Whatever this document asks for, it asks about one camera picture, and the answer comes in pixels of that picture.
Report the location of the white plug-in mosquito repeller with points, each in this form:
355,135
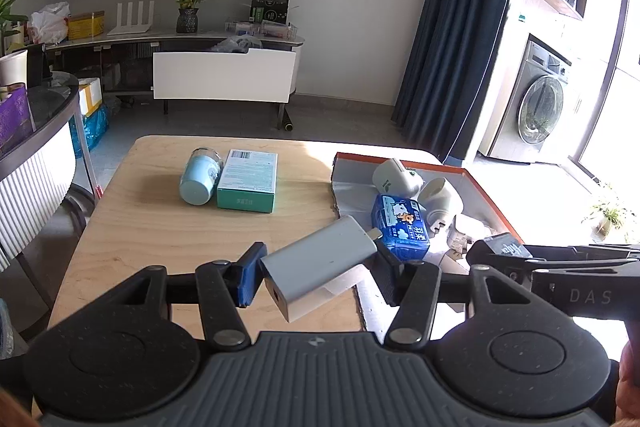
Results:
440,202

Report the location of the blue tissue pack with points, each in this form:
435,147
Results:
400,224

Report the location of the white plug-in device green logo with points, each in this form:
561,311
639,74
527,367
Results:
395,177

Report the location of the purple patterned box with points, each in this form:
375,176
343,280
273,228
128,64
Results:
14,119

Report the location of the white rectangular charger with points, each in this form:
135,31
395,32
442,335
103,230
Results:
320,264

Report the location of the white rounded charger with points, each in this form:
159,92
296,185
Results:
470,226

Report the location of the teal cardboard box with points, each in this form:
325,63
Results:
247,182

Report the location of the clear plastic boxes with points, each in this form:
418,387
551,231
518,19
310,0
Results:
260,28

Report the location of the round ribbed white counter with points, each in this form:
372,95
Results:
35,177

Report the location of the white plastic bag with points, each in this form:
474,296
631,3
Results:
47,24

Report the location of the black square object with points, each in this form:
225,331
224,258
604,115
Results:
37,64

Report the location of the black roll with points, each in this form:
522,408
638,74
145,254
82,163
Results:
287,122

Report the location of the white plant pot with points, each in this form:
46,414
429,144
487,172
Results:
13,69

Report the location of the yellow tin box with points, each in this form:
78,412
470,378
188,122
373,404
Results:
86,25

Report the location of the white router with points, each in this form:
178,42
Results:
131,19

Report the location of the small potted plant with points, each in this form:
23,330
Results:
607,212

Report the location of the white television cabinet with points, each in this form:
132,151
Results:
220,72

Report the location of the white foam box yellow tape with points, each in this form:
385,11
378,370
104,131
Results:
90,96

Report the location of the black box green print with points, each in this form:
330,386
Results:
270,9

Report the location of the orange-rimmed cardboard tray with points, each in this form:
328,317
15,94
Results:
360,187

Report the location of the black charger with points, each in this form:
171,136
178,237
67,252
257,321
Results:
507,246

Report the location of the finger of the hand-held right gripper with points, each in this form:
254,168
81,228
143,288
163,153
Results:
500,264
580,251

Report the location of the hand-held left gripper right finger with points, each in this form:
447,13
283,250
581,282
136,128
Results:
387,279

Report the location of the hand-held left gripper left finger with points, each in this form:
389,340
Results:
247,279

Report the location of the person's right hand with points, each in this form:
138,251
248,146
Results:
629,382

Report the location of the light blue glass cup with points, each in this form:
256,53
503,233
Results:
200,177

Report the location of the silver washing machine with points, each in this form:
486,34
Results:
537,104

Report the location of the white labelled box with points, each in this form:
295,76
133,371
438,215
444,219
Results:
454,251

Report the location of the dark blue curtain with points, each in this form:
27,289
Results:
450,32

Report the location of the green leafy plant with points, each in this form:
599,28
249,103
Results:
9,14

